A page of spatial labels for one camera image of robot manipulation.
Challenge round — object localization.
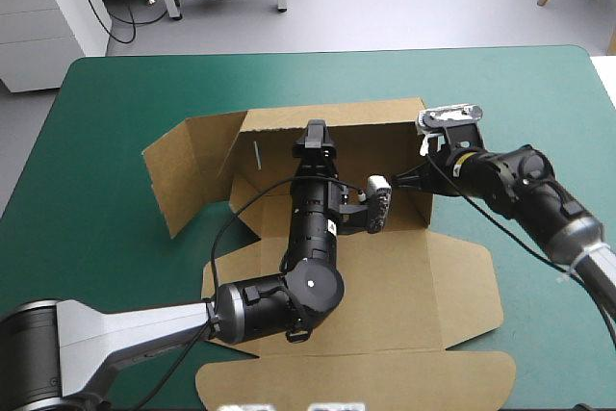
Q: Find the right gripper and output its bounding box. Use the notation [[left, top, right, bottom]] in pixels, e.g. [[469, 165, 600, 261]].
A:
[[419, 149, 488, 198]]

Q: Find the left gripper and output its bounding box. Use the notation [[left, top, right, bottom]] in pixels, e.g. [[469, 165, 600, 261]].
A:
[[280, 119, 344, 270]]

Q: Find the brown cardboard box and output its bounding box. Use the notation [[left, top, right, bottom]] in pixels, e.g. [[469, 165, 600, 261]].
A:
[[141, 96, 519, 411]]

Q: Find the white cabinet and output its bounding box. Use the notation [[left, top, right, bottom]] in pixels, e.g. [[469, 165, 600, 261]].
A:
[[0, 0, 111, 93]]

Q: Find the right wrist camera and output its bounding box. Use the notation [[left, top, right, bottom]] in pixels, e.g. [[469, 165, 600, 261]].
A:
[[416, 103, 484, 138]]

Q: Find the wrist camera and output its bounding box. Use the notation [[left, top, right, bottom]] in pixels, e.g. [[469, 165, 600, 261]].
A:
[[416, 103, 484, 138], [365, 174, 393, 235]]

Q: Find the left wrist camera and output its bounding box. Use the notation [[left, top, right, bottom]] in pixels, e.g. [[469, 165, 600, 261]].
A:
[[365, 174, 393, 235]]

